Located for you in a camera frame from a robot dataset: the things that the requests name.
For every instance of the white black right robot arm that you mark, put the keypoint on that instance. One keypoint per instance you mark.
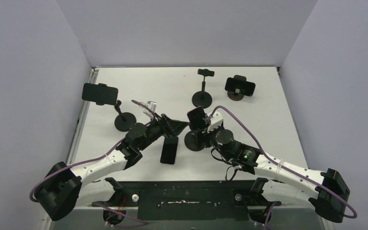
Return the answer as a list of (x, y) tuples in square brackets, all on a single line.
[(325, 192)]

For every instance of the black round-base phone stand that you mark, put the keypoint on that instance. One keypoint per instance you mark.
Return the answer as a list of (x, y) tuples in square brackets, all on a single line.
[(203, 98)]

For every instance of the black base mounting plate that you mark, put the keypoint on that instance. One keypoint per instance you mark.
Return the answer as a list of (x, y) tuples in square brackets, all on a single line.
[(192, 200)]

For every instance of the brown-base small phone stand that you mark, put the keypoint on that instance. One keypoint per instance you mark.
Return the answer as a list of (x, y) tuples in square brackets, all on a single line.
[(235, 96)]

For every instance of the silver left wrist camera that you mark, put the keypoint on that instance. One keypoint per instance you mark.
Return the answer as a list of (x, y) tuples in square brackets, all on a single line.
[(150, 108)]

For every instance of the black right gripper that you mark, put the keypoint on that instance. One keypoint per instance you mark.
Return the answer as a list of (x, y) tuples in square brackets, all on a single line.
[(205, 129)]

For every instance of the purple cased phone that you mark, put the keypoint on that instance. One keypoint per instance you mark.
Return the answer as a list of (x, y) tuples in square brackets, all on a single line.
[(196, 118)]

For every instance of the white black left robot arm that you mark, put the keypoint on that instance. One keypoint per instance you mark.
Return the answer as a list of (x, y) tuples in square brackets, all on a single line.
[(68, 186)]

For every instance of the black phone on brown stand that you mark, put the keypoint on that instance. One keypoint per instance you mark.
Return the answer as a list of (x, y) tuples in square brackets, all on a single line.
[(241, 87)]

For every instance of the silver-edged black phone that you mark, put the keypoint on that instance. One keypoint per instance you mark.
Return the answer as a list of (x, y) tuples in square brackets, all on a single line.
[(169, 150)]

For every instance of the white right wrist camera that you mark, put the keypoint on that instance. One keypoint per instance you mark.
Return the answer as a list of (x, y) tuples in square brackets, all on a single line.
[(215, 120)]

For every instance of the black ball-joint phone stand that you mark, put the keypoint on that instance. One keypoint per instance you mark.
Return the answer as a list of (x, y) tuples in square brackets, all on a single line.
[(195, 139)]

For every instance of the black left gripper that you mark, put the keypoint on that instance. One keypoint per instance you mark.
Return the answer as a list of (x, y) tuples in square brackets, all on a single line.
[(166, 125)]

